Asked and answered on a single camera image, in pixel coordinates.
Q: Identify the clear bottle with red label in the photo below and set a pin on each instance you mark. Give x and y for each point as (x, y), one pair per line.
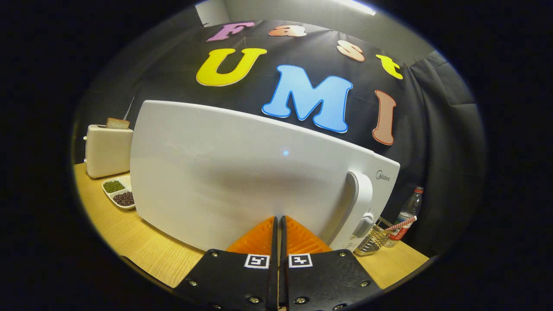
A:
(408, 209)

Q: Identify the white microwave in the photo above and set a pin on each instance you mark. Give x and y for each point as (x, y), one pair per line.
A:
(224, 172)

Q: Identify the toast slice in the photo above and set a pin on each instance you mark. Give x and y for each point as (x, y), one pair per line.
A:
(117, 124)

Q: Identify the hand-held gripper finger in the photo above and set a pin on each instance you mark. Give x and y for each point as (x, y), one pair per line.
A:
(273, 280)
(283, 285)

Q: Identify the white divided bean dish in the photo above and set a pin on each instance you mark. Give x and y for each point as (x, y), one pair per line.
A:
(115, 186)

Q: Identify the cream toaster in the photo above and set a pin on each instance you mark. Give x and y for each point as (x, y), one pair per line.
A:
(108, 151)

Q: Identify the black backdrop cloth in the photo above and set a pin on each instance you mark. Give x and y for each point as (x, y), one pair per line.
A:
(432, 129)

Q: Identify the red checkered straw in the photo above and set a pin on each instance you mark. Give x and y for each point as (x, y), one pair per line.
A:
(402, 223)

